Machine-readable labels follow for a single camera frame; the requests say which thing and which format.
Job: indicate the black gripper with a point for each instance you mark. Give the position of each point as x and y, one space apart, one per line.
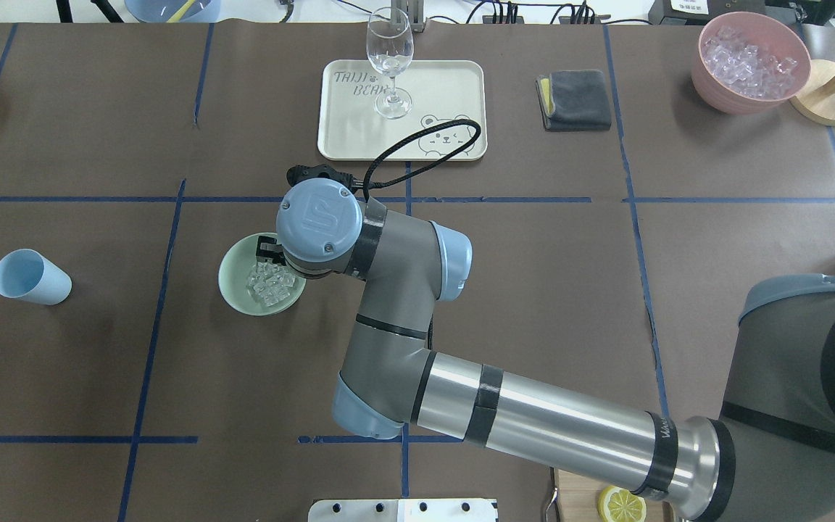
268 251

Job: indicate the light green bowl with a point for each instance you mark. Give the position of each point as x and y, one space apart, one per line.
231 277

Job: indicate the light blue plastic cup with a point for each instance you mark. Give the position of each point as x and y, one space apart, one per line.
28 276

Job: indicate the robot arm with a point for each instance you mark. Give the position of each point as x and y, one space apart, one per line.
635 304

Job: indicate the ice cubes in green bowl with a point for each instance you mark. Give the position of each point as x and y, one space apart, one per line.
272 284

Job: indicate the large blue bowl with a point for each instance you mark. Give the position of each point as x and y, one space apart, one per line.
161 11

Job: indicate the pink bowl with ice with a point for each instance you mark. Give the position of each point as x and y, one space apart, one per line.
748 62

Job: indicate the cream bear print tray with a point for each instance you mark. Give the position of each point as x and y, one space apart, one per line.
442 91

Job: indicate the clear wine glass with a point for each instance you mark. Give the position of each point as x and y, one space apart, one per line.
390 50

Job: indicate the yellow plastic fork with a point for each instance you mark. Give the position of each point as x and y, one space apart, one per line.
180 12

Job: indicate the grey yellow folded cloth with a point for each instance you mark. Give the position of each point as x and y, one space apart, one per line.
574 100

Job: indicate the lemon half slice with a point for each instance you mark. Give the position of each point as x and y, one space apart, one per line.
620 505

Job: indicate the aluminium frame post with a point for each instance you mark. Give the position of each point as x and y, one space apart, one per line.
415 12

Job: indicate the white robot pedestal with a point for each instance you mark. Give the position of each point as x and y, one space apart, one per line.
406 509

